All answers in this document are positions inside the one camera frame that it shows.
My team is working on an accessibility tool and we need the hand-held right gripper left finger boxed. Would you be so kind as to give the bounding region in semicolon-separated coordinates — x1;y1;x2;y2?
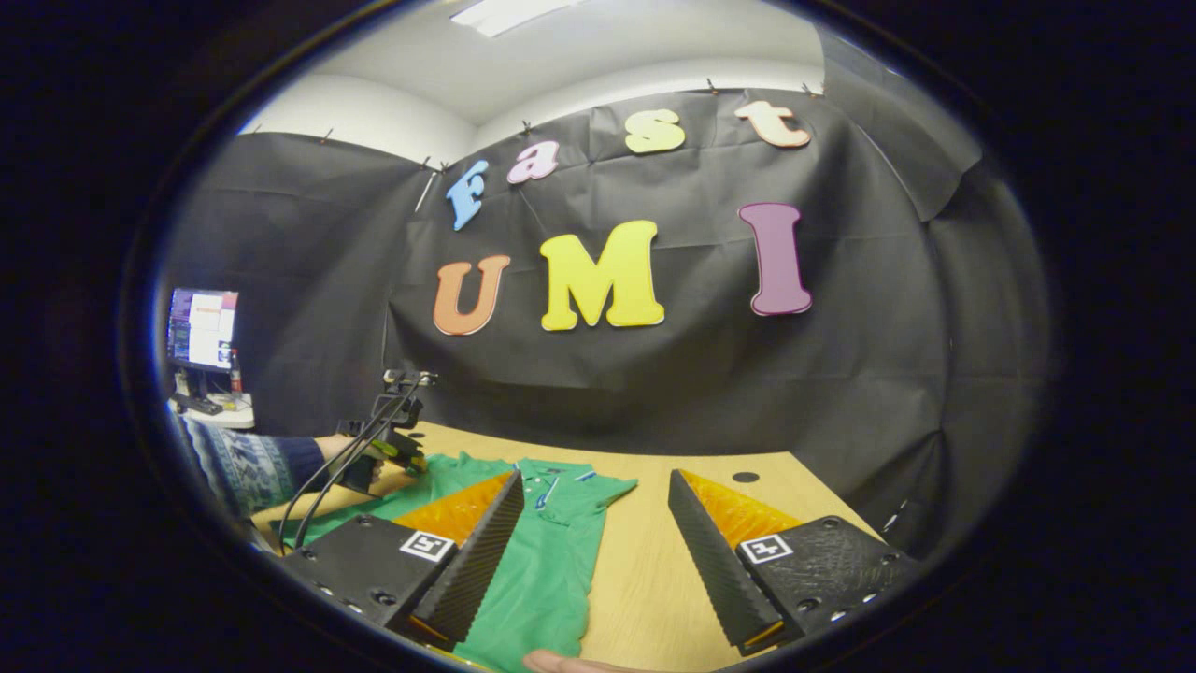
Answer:
278;469;526;653

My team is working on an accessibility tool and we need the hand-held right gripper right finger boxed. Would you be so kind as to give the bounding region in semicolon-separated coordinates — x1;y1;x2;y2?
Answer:
667;469;923;657

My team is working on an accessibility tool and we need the green T-shirt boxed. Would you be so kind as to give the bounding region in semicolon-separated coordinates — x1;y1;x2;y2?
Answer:
280;451;639;673

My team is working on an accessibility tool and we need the white side table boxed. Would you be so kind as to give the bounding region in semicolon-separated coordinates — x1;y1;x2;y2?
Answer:
171;391;256;431

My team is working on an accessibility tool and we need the black backdrop cloth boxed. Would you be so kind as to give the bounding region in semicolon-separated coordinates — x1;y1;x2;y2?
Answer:
164;23;1052;562

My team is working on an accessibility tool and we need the computer monitor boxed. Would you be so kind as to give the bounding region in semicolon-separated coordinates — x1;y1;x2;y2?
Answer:
166;287;240;375

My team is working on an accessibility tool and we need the ceiling light panel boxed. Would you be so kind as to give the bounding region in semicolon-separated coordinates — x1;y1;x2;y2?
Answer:
448;0;585;38

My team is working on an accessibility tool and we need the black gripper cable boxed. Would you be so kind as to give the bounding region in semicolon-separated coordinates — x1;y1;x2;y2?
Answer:
276;393;417;552

